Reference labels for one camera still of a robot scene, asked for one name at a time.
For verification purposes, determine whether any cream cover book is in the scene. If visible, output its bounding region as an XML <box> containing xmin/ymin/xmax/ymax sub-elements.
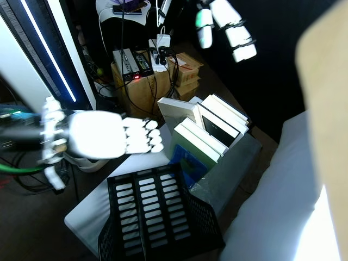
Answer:
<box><xmin>157</xmin><ymin>97</ymin><xmax>202</xmax><ymax>138</ymax></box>

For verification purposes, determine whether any large cardboard box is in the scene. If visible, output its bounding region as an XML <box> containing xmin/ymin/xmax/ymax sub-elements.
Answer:
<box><xmin>110</xmin><ymin>50</ymin><xmax>176</xmax><ymax>120</ymax></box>

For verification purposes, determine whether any silver power supply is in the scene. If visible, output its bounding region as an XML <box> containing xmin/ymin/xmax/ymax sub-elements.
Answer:
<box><xmin>113</xmin><ymin>48</ymin><xmax>139</xmax><ymax>82</ymax></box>

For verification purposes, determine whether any black power supply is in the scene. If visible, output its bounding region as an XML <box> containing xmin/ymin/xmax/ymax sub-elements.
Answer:
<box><xmin>132</xmin><ymin>52</ymin><xmax>154</xmax><ymax>79</ymax></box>

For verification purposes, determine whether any white power strip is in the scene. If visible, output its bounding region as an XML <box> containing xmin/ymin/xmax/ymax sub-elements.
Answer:
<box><xmin>148</xmin><ymin>39</ymin><xmax>171</xmax><ymax>72</ymax></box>

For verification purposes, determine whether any green cover book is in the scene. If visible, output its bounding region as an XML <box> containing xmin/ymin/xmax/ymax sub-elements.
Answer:
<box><xmin>171</xmin><ymin>122</ymin><xmax>220</xmax><ymax>168</ymax></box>

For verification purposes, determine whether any small cardboard box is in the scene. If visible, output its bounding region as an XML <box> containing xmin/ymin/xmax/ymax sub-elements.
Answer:
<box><xmin>173</xmin><ymin>78</ymin><xmax>201</xmax><ymax>103</ymax></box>
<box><xmin>167</xmin><ymin>52</ymin><xmax>204</xmax><ymax>82</ymax></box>

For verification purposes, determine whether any white paperback book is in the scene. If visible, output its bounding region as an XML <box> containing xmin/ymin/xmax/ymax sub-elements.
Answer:
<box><xmin>179</xmin><ymin>116</ymin><xmax>229</xmax><ymax>156</ymax></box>

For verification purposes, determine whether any white column with light strip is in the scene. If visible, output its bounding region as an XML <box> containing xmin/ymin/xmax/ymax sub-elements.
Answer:
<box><xmin>0</xmin><ymin>0</ymin><xmax>98</xmax><ymax>112</ymax></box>

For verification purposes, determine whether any white cube adapter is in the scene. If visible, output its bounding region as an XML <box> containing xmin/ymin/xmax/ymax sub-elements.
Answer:
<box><xmin>156</xmin><ymin>26</ymin><xmax>171</xmax><ymax>49</ymax></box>

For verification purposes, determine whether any clear plastic bag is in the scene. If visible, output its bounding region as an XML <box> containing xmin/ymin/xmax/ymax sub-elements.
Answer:
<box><xmin>189</xmin><ymin>181</ymin><xmax>214</xmax><ymax>204</ymax></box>

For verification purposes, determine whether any black cover book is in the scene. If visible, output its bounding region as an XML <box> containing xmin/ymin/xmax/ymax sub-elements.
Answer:
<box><xmin>196</xmin><ymin>102</ymin><xmax>242</xmax><ymax>148</ymax></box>

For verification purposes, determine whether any phone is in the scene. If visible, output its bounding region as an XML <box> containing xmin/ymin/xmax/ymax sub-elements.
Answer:
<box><xmin>112</xmin><ymin>4</ymin><xmax>142</xmax><ymax>15</ymax></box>

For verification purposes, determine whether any black mesh file tray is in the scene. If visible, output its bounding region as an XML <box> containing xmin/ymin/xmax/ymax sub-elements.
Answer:
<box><xmin>97</xmin><ymin>162</ymin><xmax>226</xmax><ymax>261</ymax></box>

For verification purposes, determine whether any long white adapter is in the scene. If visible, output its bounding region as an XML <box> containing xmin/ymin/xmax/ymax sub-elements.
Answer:
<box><xmin>156</xmin><ymin>0</ymin><xmax>170</xmax><ymax>28</ymax></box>

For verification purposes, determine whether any beige panel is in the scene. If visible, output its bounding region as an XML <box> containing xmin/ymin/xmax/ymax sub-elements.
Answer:
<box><xmin>295</xmin><ymin>0</ymin><xmax>348</xmax><ymax>261</ymax></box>

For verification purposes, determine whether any black power cable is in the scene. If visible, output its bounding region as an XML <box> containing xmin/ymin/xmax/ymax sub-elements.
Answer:
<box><xmin>146</xmin><ymin>51</ymin><xmax>181</xmax><ymax>115</ymax></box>

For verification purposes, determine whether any green cable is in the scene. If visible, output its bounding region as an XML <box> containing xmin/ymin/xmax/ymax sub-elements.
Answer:
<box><xmin>0</xmin><ymin>162</ymin><xmax>46</xmax><ymax>175</ymax></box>

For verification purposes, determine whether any white cable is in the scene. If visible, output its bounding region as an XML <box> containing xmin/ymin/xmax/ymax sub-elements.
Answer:
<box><xmin>98</xmin><ymin>10</ymin><xmax>106</xmax><ymax>54</ymax></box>

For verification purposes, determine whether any thin black cable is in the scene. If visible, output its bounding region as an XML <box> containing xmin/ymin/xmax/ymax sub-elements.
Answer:
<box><xmin>118</xmin><ymin>0</ymin><xmax>126</xmax><ymax>52</ymax></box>

